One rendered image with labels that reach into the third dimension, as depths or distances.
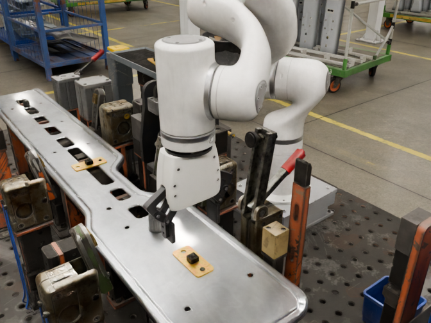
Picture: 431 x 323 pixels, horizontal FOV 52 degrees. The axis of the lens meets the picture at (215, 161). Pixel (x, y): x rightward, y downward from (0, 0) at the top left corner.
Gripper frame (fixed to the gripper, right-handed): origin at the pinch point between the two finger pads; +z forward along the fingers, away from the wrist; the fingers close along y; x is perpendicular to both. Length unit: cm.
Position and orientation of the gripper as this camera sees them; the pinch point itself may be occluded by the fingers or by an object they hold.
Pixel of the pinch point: (192, 224)
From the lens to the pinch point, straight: 77.6
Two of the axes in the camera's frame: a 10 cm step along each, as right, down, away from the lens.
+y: -8.0, 2.9, -5.2
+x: 6.0, 3.7, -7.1
